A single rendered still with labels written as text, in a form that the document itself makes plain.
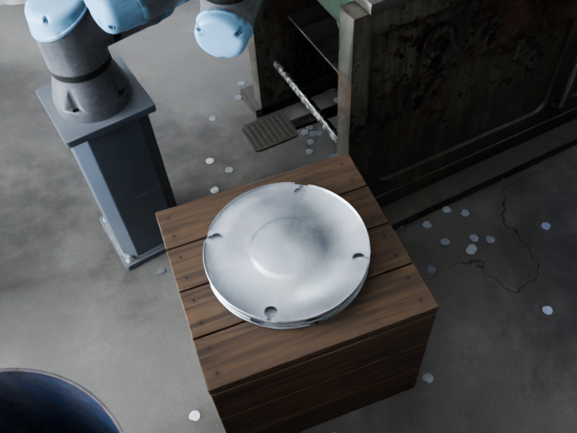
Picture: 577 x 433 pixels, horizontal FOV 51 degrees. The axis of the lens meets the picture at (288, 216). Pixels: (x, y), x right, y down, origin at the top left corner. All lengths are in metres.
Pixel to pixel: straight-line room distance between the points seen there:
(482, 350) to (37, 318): 1.02
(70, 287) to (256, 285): 0.66
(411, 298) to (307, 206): 0.25
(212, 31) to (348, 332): 0.51
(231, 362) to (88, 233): 0.77
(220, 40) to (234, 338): 0.47
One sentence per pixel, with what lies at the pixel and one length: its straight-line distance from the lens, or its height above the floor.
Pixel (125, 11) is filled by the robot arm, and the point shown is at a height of 0.85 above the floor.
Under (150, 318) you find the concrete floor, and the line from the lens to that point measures 1.47.
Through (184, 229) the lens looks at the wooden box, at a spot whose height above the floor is 0.35.
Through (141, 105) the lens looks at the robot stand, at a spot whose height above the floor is 0.45.
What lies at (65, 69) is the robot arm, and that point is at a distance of 1.19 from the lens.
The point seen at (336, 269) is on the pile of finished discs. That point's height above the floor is 0.38.
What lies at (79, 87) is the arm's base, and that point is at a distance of 1.21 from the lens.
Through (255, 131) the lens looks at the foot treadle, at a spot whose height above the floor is 0.16.
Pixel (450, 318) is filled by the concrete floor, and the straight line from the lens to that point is 1.45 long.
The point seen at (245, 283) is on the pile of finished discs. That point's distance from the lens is 1.03.
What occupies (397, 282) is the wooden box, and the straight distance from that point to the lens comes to 1.07.
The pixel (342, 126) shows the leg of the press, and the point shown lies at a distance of 1.31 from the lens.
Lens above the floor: 1.26
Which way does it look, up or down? 53 degrees down
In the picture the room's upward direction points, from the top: 5 degrees counter-clockwise
